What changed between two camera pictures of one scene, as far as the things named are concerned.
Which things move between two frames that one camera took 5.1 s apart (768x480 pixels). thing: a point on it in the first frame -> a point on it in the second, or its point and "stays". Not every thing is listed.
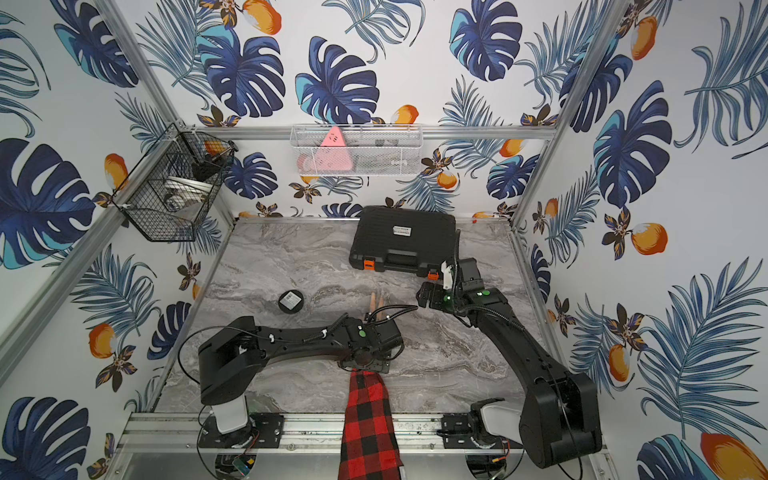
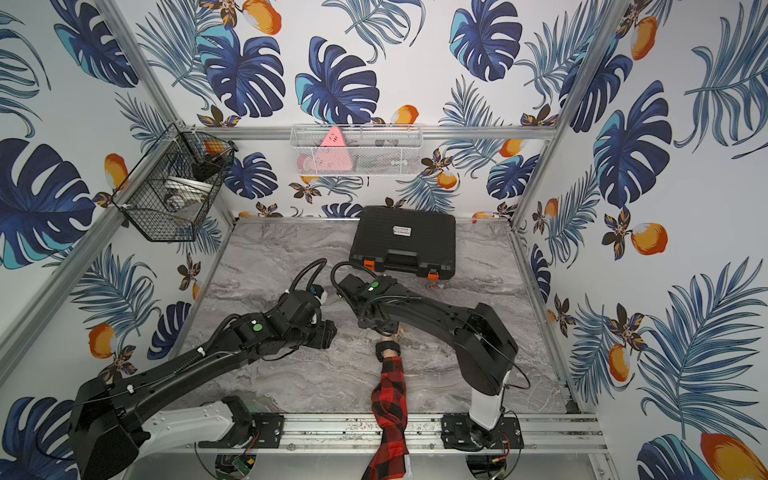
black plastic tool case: [390, 238] stays
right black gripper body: [441, 299] -> [375, 326]
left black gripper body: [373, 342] -> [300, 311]
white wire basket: [371, 150] stays
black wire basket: [175, 184] stays
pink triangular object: [333, 155] stays
